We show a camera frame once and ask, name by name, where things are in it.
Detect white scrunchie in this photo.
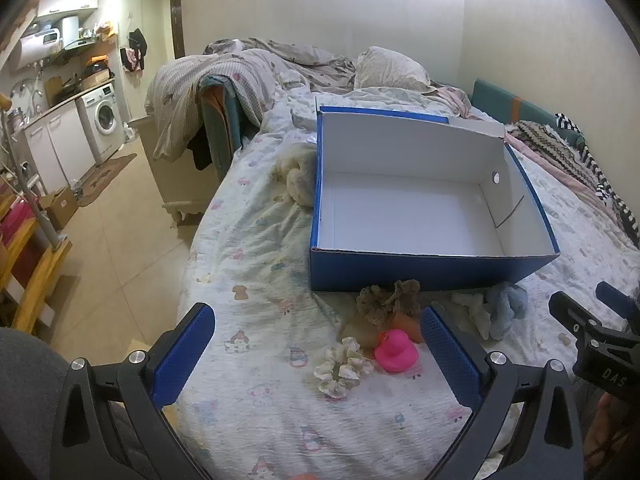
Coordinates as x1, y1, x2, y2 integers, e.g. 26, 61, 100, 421
313, 337, 375, 400

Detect brown cardboard box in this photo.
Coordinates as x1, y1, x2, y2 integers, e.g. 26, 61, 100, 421
40, 186, 80, 231

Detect brown door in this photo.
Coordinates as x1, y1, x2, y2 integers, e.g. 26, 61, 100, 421
169, 0, 187, 59

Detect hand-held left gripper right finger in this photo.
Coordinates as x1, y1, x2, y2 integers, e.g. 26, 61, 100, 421
420, 302, 585, 480

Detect red cloth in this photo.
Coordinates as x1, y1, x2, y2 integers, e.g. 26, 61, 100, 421
0, 200, 37, 288

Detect yellow wooden chair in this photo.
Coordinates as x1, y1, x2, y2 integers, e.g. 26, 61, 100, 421
0, 195, 74, 335

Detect white washing machine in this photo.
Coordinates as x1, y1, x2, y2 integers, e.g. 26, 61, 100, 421
77, 84, 124, 166

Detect grey striped quilt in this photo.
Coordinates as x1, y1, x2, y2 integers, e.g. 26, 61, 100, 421
145, 37, 358, 161

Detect black white striped garment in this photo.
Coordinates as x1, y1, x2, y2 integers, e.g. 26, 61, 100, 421
554, 112, 640, 248

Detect beige wooden bed frame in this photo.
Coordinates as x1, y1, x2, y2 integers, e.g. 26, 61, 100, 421
127, 114, 223, 226

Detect white soft cloth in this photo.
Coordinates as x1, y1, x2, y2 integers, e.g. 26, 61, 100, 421
451, 291, 493, 337

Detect cream plush toy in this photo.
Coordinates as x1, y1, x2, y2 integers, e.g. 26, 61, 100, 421
272, 144, 319, 209

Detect brown door mat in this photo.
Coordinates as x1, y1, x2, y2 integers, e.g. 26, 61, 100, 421
75, 153, 138, 208

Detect light blue plush toy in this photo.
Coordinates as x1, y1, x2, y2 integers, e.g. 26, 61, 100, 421
485, 284, 528, 341

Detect pink cloth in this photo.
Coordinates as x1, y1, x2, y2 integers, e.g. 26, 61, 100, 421
430, 85, 621, 218

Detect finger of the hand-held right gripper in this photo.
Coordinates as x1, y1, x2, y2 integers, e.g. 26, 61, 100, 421
548, 291, 601, 348
596, 281, 640, 333

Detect white kitchen appliance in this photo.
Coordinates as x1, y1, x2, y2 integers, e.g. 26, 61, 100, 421
10, 27, 64, 72

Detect white wall cabinet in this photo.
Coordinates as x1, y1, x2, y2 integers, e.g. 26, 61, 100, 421
36, 0, 100, 18

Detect teal bed frame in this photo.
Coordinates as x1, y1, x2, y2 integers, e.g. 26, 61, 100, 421
199, 74, 587, 183

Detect dark hanging clothes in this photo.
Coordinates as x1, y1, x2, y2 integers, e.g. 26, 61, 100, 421
120, 28, 149, 73

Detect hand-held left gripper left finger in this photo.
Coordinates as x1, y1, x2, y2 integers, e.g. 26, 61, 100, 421
52, 302, 216, 480

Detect grey trousers leg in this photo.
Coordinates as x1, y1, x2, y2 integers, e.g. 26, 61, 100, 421
0, 326, 168, 480

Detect pink rubber duck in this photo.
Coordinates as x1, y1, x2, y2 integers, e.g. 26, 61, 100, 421
374, 329, 420, 374

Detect orange soft toy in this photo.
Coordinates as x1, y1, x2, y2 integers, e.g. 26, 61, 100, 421
392, 314, 426, 345

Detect person's right hand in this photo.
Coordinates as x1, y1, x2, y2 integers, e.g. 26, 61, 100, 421
582, 391, 640, 476

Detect brown scrunchie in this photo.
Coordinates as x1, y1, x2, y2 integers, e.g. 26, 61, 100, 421
356, 280, 422, 325

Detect patterned pillow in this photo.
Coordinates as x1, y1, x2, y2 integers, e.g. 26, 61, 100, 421
354, 46, 432, 92

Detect white kitchen cabinet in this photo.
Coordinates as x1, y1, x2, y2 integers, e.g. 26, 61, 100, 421
22, 100, 97, 197

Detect knitted patterned blanket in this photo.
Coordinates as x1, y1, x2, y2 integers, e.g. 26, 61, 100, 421
507, 120, 603, 188

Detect blue cardboard box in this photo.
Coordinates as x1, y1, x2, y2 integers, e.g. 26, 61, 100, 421
308, 105, 561, 293

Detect printed bedsheet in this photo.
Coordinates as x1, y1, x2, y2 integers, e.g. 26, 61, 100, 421
175, 77, 640, 480

